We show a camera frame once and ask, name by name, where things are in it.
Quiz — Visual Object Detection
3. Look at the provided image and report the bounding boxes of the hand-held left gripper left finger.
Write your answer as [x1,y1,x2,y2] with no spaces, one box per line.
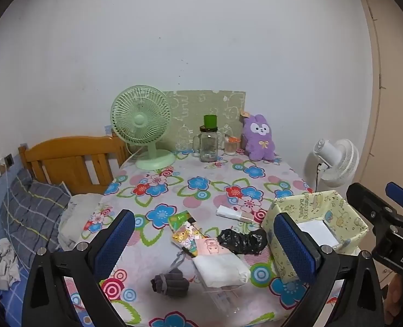
[22,209,136,327]

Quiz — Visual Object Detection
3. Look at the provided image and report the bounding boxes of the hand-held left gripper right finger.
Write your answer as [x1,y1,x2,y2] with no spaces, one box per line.
[273,212,384,327]

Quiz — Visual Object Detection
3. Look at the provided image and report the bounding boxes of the yellow printed storage box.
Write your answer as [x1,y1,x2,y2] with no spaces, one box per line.
[261,190,370,284]

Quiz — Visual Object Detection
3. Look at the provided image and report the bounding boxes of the black plastic bag roll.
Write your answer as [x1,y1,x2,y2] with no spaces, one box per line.
[217,228,268,256]

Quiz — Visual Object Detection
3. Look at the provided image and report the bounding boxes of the yellow cartoon tissue pack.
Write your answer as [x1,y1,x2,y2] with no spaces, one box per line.
[172,221,204,256]

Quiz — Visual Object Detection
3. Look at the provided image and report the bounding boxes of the white soft packet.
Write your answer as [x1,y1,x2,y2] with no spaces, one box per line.
[192,253,251,288]

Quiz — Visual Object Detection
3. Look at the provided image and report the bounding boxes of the pink tissue pack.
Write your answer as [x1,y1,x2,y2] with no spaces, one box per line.
[191,238,229,258]

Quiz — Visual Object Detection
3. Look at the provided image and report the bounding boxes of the clear plastic bag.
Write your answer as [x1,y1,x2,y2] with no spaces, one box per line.
[201,283,253,314]

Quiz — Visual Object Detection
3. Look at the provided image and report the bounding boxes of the person's right hand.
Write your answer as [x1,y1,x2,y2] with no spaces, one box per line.
[383,273,403,326]

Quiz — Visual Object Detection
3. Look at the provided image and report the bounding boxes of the white flat pad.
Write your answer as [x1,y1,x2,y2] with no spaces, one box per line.
[296,220,340,250]

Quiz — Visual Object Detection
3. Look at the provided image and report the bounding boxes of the white standing fan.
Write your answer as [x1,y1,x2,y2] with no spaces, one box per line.
[313,138,359,191]

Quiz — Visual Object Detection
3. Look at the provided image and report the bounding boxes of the grey socks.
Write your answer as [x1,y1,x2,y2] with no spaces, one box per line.
[150,267,190,299]

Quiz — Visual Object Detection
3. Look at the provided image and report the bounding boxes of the green tissue pack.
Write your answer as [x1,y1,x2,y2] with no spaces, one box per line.
[168,210,197,232]

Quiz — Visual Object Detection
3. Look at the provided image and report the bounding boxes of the white tissue pack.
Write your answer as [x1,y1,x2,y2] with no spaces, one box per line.
[216,205,253,222]

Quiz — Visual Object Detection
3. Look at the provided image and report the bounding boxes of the beige door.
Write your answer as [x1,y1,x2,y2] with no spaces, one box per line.
[358,0,403,280]

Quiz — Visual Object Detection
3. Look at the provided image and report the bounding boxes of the grey plaid pillow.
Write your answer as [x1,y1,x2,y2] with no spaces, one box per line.
[0,168,72,270]

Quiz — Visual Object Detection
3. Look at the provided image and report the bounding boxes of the floral tablecloth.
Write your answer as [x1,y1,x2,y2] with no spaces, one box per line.
[62,148,359,327]

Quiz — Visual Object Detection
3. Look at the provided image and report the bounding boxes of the wooden headboard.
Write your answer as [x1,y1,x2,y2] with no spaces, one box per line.
[18,135,129,195]

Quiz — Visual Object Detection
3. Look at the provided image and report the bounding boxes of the purple plush bunny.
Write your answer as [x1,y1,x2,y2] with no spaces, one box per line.
[240,110,277,162]

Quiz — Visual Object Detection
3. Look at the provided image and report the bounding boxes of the crumpled white cloth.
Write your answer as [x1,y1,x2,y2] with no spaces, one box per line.
[0,238,21,291]

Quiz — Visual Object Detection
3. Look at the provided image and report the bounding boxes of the blue checked bed sheet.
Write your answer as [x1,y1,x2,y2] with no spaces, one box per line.
[0,262,86,327]

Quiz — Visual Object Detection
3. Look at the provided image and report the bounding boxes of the small jar with orange lid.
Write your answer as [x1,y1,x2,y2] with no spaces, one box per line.
[224,135,240,155]

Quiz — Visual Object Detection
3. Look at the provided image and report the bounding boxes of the green desk fan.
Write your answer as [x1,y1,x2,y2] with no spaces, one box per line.
[111,84,176,171]

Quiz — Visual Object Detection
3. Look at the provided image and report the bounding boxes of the glass jar with green lid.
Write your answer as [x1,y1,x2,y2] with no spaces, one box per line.
[194,115,220,163]

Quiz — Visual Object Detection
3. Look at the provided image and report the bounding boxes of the green printed board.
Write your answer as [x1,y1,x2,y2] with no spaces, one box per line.
[163,90,247,152]

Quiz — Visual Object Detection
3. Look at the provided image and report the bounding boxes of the desk fan cable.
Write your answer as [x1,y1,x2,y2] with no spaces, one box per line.
[119,146,145,169]

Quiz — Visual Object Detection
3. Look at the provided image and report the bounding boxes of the wall socket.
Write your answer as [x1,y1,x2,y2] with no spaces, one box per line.
[0,155,14,174]

